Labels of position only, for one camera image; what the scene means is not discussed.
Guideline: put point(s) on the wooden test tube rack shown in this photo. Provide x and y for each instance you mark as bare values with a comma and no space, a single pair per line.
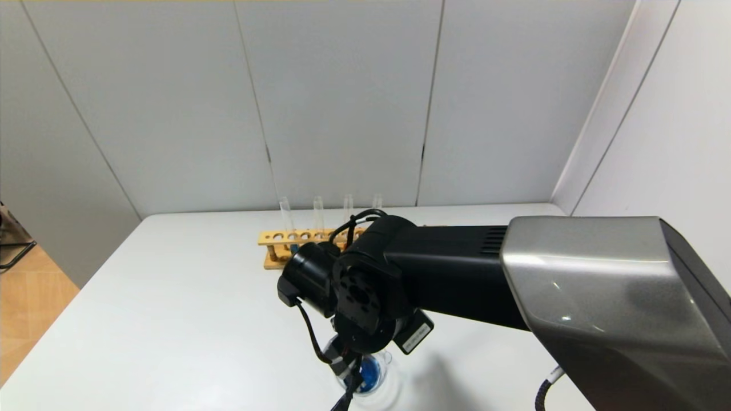
274,237

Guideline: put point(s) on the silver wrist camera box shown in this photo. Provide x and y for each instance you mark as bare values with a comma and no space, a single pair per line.
342,357

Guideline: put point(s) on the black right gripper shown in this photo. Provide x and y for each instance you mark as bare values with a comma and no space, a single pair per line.
342,365

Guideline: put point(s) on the black metal stand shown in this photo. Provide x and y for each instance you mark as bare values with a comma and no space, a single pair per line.
11,245

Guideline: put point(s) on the test tube with yellow liquid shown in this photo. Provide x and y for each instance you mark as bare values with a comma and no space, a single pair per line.
377,200
318,211

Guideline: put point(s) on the test tube with blue liquid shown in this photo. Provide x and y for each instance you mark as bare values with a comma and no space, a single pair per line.
285,214

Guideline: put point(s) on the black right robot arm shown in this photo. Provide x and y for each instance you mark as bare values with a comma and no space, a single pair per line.
457,268

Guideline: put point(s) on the test tube with red liquid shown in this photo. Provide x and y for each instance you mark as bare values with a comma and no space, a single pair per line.
348,202

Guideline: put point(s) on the clear glass beaker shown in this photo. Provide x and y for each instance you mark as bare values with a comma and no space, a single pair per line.
374,371

